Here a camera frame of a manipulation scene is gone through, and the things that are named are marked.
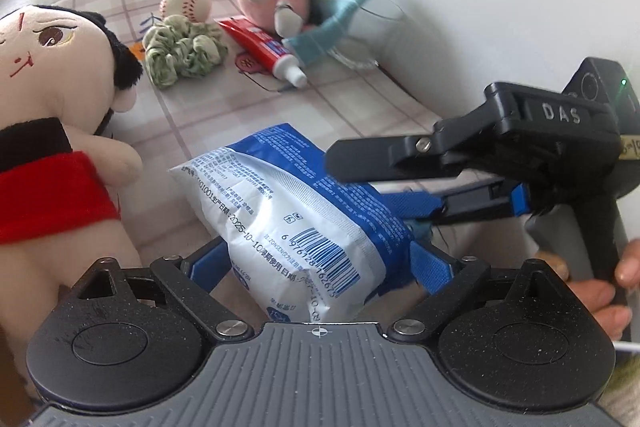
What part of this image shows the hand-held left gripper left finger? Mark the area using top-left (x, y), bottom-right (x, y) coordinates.
top-left (74, 238), bottom-right (257, 342)

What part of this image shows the checked tablecloth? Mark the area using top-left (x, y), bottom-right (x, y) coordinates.
top-left (50, 0), bottom-right (506, 323)

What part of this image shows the clear plastic cup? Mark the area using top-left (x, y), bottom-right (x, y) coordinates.
top-left (327, 0), bottom-right (407, 72)

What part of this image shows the beige plush doll black hair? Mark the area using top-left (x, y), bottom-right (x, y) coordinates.
top-left (0, 4), bottom-right (147, 403)

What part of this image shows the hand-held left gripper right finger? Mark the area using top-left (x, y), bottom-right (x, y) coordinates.
top-left (389, 246), bottom-right (572, 342)

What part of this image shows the red toothpaste tube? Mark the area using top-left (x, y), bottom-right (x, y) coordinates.
top-left (215, 17), bottom-right (309, 88)

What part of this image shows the blue and white plastic packet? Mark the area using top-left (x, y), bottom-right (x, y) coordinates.
top-left (167, 123), bottom-right (447, 324)

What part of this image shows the white baseball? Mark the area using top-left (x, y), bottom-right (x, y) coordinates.
top-left (159, 0), bottom-right (212, 26)

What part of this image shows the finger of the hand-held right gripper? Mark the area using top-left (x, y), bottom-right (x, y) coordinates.
top-left (379, 179), bottom-right (527, 229)
top-left (324, 133), bottom-right (443, 184)

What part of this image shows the person's right hand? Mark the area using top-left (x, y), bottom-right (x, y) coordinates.
top-left (536, 238), bottom-right (640, 344)

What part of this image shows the teal knit cloth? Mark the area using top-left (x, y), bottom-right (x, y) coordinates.
top-left (282, 0), bottom-right (387, 66)

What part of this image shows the green fabric scrunchie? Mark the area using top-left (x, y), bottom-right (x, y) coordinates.
top-left (142, 14), bottom-right (230, 88)

